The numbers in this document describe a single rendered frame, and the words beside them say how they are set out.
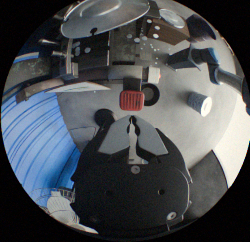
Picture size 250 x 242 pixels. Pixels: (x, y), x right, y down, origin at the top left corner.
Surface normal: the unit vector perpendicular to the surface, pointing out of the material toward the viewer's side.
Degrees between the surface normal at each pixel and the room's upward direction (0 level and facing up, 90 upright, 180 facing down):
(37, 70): 90
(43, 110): 90
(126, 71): 0
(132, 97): 0
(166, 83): 0
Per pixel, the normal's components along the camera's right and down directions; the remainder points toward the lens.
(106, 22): -0.05, 0.51
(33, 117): 1.00, 0.05
